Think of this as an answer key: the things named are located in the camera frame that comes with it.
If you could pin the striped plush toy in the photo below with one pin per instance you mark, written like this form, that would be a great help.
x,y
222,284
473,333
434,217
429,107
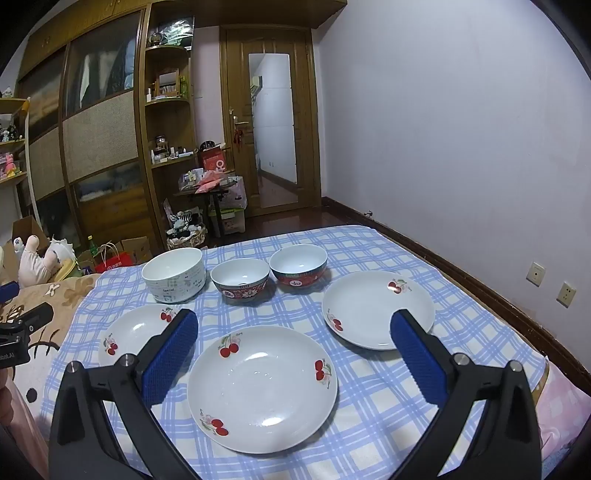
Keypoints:
x,y
184,219

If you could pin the pink bedding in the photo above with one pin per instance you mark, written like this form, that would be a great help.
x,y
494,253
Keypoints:
x,y
558,401

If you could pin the cardboard box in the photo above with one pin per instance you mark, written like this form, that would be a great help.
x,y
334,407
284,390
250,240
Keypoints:
x,y
136,249

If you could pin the pink plush toy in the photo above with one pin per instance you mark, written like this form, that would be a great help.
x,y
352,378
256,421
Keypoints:
x,y
34,265

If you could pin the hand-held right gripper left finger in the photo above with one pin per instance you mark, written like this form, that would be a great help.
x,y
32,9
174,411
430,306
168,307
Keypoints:
x,y
171,355

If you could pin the white plush toy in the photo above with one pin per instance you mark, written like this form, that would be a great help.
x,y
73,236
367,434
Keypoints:
x,y
62,256

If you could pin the pink plastic bag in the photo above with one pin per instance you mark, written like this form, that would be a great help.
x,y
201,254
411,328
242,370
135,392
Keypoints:
x,y
238,194

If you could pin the wooden corner shelf unit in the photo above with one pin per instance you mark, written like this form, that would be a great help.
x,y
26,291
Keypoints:
x,y
171,105

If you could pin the wooden toy shelf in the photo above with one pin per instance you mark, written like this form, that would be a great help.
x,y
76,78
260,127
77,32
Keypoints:
x,y
11,138

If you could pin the wooden door with mirror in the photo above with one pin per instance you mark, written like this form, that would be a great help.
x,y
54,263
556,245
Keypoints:
x,y
235,83

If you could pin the small dark table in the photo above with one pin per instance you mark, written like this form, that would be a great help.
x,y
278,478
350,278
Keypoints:
x,y
214,203

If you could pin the white cherry-print plate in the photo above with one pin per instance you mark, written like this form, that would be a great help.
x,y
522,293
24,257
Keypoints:
x,y
369,309
134,332
263,392

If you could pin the red door ornament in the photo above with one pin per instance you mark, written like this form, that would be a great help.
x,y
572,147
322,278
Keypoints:
x,y
238,138

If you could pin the white storage box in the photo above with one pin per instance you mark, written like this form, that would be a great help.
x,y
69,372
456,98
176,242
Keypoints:
x,y
228,221

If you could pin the red box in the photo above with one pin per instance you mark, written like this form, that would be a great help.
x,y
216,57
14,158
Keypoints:
x,y
212,161

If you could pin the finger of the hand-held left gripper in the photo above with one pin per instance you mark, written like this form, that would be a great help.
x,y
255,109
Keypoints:
x,y
9,291
37,318

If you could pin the green bottle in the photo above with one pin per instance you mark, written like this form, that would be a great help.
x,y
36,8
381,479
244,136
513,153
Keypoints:
x,y
93,247

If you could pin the red patterned bowl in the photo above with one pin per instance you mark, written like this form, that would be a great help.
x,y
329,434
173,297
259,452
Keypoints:
x,y
298,282
240,291

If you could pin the woven basket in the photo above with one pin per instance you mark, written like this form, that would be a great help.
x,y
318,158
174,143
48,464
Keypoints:
x,y
187,241

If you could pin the wall socket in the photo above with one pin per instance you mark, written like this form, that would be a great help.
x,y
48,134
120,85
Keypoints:
x,y
535,274
566,294

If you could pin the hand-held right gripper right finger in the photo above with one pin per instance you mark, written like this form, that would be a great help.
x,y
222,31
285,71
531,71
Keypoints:
x,y
418,360

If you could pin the wooden wardrobe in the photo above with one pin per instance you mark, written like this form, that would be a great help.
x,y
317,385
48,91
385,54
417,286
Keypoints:
x,y
101,138

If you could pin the brown floral bedsheet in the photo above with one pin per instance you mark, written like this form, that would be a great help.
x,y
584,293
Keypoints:
x,y
60,295

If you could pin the red paper bag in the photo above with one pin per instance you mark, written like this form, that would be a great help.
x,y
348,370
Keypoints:
x,y
113,264

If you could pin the blue plaid blanket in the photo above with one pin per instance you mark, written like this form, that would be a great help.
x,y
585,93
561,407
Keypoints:
x,y
288,314

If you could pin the white bowl with green print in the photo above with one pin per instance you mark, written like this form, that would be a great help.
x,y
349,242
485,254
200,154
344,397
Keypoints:
x,y
173,281

